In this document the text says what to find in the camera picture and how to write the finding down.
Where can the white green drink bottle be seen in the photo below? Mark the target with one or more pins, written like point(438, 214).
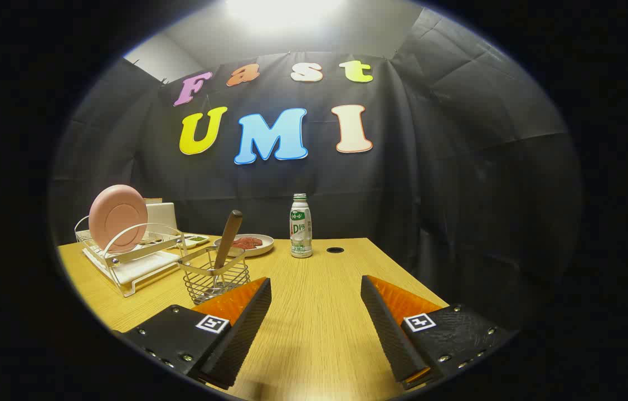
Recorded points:
point(301, 228)

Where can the white toaster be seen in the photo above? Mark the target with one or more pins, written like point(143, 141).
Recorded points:
point(162, 217)

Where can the black backdrop cloth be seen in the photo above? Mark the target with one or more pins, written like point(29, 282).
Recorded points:
point(447, 167)

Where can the white divided snack tray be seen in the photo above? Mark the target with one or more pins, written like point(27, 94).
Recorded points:
point(195, 242)

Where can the pink round plate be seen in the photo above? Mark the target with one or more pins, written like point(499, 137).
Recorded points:
point(118, 217)

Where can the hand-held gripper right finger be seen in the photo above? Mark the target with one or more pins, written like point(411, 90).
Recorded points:
point(386, 328)

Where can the white drain tray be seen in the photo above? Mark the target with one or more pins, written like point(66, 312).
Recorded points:
point(144, 268)

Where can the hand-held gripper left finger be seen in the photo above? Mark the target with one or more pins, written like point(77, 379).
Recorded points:
point(244, 334)

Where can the grey round plate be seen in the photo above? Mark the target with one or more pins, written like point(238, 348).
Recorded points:
point(264, 247)

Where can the red meat slice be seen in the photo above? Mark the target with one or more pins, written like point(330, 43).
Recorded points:
point(241, 244)
point(254, 241)

